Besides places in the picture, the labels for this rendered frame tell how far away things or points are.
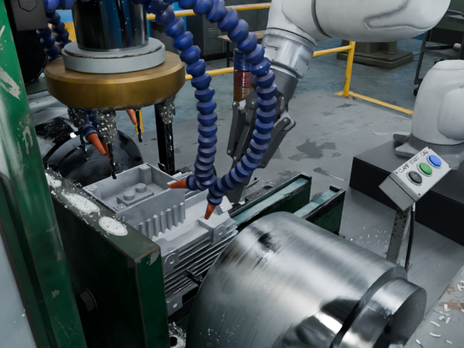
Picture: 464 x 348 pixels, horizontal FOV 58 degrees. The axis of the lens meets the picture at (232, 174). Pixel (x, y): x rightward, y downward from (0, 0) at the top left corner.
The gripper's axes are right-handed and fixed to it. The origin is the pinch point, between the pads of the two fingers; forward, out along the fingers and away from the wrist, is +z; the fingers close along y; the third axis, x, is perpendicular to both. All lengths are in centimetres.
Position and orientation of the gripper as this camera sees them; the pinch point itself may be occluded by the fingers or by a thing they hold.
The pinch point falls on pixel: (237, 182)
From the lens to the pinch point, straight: 74.0
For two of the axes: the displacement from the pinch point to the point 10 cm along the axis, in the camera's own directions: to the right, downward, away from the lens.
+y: 7.2, 3.3, -6.1
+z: -3.5, 9.3, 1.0
